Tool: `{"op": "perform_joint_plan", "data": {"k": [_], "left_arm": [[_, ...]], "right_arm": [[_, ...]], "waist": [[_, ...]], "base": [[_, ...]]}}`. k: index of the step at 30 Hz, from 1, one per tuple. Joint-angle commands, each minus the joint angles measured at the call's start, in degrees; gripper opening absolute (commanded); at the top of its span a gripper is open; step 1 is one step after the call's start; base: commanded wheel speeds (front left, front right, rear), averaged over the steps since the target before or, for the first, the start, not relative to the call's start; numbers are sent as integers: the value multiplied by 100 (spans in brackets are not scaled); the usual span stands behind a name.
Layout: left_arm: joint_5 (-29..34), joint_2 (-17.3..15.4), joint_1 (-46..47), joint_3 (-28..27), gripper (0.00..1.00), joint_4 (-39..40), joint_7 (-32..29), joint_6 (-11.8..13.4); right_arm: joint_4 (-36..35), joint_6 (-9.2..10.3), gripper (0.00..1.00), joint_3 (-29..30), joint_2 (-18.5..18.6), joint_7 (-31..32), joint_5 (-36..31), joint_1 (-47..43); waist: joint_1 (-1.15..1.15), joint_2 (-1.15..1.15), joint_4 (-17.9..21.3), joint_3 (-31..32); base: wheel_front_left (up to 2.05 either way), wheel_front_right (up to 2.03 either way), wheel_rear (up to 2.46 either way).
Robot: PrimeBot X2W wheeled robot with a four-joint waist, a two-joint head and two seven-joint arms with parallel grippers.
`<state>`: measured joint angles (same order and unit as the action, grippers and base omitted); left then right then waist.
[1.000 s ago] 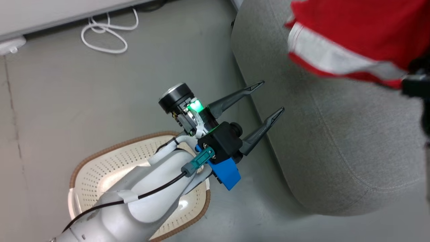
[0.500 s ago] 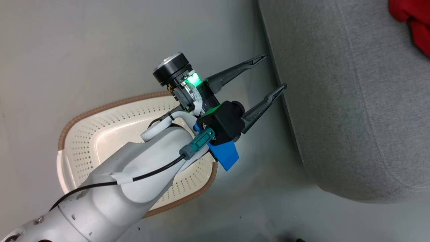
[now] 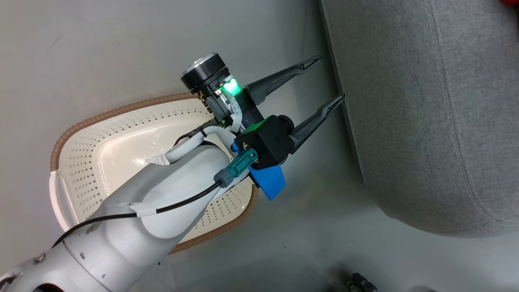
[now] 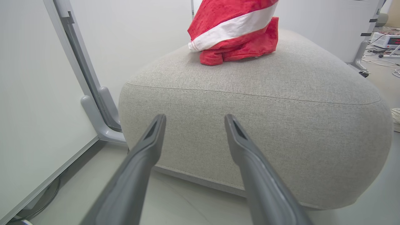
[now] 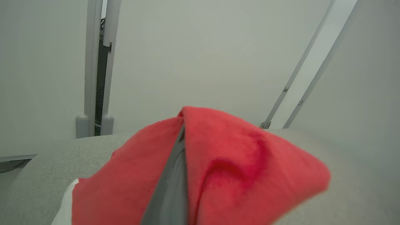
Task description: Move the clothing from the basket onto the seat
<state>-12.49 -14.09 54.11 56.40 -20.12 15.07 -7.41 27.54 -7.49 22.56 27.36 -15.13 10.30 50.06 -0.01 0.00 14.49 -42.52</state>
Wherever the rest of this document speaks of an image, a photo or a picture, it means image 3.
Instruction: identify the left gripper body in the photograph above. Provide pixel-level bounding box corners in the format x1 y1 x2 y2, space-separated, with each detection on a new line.
206 76 267 132

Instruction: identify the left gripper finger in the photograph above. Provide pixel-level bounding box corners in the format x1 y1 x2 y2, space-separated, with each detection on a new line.
290 94 345 155
246 56 323 106

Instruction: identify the white perforated laundry basket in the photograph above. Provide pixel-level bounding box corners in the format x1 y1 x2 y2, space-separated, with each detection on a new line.
49 92 259 255

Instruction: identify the grey fabric sofa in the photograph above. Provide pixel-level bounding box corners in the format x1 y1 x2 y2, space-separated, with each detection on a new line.
318 0 519 238

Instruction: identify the short black cable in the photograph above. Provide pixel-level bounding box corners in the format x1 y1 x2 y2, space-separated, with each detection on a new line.
174 126 214 147

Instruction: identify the teal cable connector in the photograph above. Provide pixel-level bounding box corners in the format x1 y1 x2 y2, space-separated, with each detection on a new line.
213 148 259 188

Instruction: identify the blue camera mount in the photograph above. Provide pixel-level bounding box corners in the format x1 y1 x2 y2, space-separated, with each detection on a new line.
248 164 286 201

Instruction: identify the long black cable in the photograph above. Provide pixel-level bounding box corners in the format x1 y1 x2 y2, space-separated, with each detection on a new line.
52 180 223 249

